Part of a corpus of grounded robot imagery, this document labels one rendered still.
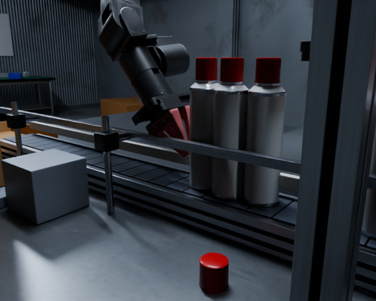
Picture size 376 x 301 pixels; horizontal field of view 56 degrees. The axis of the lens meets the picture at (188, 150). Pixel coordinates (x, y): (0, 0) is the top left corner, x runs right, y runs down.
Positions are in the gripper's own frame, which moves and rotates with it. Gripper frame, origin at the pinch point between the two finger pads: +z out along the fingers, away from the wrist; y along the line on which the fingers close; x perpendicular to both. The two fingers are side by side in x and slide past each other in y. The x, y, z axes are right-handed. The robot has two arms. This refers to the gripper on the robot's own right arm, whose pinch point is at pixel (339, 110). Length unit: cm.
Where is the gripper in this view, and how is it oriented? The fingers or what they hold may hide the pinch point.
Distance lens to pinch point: 53.4
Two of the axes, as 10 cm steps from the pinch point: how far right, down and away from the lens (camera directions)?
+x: -6.3, 1.9, -7.5
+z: 0.0, 9.7, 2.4
